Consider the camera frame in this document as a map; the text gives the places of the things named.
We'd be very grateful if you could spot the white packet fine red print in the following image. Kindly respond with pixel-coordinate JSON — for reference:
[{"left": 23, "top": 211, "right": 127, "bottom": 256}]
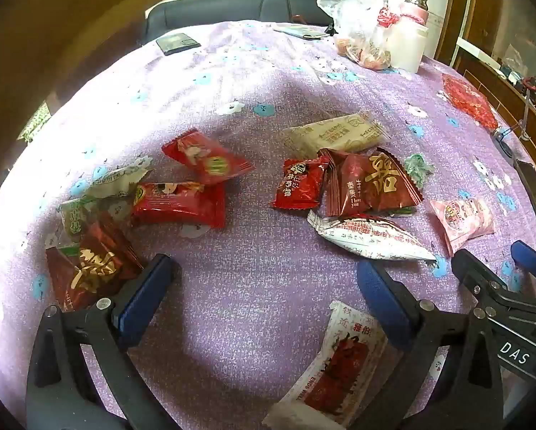
[{"left": 306, "top": 210, "right": 438, "bottom": 263}]

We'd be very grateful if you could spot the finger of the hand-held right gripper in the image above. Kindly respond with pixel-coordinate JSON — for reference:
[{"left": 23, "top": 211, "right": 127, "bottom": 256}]
[
  {"left": 511, "top": 240, "right": 536, "bottom": 302},
  {"left": 451, "top": 248, "right": 514, "bottom": 311}
]

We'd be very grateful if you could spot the green wrapped candy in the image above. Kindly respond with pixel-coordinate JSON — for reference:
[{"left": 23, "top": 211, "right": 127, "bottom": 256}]
[{"left": 405, "top": 152, "right": 435, "bottom": 188}]

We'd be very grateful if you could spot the clear plastic bag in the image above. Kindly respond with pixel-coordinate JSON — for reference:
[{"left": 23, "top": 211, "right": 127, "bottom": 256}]
[{"left": 316, "top": 0, "right": 396, "bottom": 71}]

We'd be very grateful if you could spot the pile of cables and tools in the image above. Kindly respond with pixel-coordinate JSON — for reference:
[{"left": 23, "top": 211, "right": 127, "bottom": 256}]
[{"left": 496, "top": 60, "right": 536, "bottom": 128}]

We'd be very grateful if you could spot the red knot ornament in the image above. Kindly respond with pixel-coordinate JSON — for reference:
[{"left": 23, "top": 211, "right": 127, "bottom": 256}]
[{"left": 376, "top": 5, "right": 401, "bottom": 31}]

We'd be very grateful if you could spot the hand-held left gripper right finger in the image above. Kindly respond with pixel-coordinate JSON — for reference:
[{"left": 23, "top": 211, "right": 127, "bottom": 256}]
[{"left": 356, "top": 260, "right": 506, "bottom": 430}]

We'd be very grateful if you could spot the pink snack packet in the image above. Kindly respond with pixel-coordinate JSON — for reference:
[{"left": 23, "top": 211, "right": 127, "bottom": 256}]
[{"left": 429, "top": 196, "right": 496, "bottom": 258}]

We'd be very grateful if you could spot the dark sofa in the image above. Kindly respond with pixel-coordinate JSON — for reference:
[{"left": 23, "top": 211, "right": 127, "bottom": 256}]
[{"left": 143, "top": 0, "right": 334, "bottom": 44}]

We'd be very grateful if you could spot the beige cracker packet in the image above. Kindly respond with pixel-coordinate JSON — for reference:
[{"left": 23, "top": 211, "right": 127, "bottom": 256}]
[{"left": 281, "top": 112, "right": 392, "bottom": 158}]

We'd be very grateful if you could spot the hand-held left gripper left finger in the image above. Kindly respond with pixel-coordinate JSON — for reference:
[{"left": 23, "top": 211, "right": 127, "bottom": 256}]
[{"left": 26, "top": 253, "right": 174, "bottom": 430}]

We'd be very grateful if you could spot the red patterned bag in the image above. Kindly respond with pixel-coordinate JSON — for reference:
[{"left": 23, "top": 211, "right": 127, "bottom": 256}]
[{"left": 442, "top": 74, "right": 499, "bottom": 132}]

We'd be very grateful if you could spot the small red snack packet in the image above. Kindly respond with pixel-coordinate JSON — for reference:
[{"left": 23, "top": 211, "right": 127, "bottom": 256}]
[{"left": 272, "top": 156, "right": 330, "bottom": 211}]

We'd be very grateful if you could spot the dark red gold-print packet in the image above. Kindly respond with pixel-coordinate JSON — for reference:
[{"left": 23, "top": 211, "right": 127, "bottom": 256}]
[
  {"left": 318, "top": 147, "right": 425, "bottom": 218},
  {"left": 45, "top": 217, "right": 144, "bottom": 313}
]

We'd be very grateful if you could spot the purple floral blanket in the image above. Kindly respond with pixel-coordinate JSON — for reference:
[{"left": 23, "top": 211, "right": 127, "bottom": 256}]
[{"left": 0, "top": 18, "right": 536, "bottom": 430}]

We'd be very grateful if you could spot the white packet red picture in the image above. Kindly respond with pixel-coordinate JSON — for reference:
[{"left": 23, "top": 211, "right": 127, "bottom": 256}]
[{"left": 263, "top": 300, "right": 405, "bottom": 430}]

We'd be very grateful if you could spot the pale green-white snack packet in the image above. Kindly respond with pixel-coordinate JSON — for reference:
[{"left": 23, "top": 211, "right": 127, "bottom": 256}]
[{"left": 73, "top": 163, "right": 154, "bottom": 200}]

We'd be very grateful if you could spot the red snack packet green badge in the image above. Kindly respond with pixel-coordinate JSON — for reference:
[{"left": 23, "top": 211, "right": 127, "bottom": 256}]
[{"left": 162, "top": 129, "right": 256, "bottom": 186}]

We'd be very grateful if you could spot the grey flat pouch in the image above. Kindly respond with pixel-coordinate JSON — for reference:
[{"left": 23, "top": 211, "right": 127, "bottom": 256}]
[{"left": 272, "top": 24, "right": 336, "bottom": 41}]

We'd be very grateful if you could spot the white plastic jar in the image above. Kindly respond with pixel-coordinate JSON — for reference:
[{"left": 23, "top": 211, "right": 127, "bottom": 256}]
[{"left": 387, "top": 20, "right": 430, "bottom": 75}]

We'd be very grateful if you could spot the charging cable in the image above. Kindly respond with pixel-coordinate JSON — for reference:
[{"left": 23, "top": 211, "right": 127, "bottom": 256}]
[{"left": 492, "top": 119, "right": 531, "bottom": 157}]

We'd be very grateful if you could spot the pink bottle metal cap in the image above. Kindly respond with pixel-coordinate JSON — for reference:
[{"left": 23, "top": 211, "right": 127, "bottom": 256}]
[{"left": 399, "top": 0, "right": 430, "bottom": 25}]

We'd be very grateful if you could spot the red snack packet cartoon print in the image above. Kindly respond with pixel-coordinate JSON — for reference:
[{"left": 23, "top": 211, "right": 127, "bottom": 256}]
[{"left": 131, "top": 181, "right": 228, "bottom": 230}]

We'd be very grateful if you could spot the wooden shelf unit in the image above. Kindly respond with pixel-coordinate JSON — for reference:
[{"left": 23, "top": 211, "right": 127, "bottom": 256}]
[{"left": 434, "top": 0, "right": 536, "bottom": 189}]

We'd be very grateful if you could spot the dark wallet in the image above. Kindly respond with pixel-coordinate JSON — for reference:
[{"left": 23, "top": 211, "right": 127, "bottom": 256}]
[{"left": 156, "top": 33, "right": 202, "bottom": 57}]

